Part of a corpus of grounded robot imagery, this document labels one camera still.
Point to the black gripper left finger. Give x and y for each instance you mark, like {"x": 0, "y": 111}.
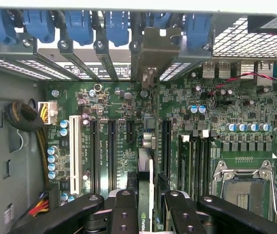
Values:
{"x": 123, "y": 214}

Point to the black RAM slot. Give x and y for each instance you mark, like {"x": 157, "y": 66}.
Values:
{"x": 202, "y": 165}

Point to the short black expansion slot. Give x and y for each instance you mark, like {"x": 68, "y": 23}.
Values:
{"x": 130, "y": 131}

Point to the black case fan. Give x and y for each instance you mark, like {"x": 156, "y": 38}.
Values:
{"x": 269, "y": 24}

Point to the white expansion slot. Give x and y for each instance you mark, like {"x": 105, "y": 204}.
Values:
{"x": 75, "y": 156}

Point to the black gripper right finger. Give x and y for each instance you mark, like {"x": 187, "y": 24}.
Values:
{"x": 182, "y": 214}

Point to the metal socket cover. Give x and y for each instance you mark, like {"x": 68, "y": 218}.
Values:
{"x": 240, "y": 173}

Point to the metal locking lever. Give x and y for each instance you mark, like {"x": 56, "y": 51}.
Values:
{"x": 274, "y": 195}

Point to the black open PC case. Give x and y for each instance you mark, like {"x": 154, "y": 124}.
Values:
{"x": 6, "y": 85}

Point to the green motherboard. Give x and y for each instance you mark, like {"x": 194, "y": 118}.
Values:
{"x": 118, "y": 102}

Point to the white power connector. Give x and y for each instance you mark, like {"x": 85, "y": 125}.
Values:
{"x": 51, "y": 112}

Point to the CPU socket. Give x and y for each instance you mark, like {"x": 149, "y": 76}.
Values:
{"x": 245, "y": 195}

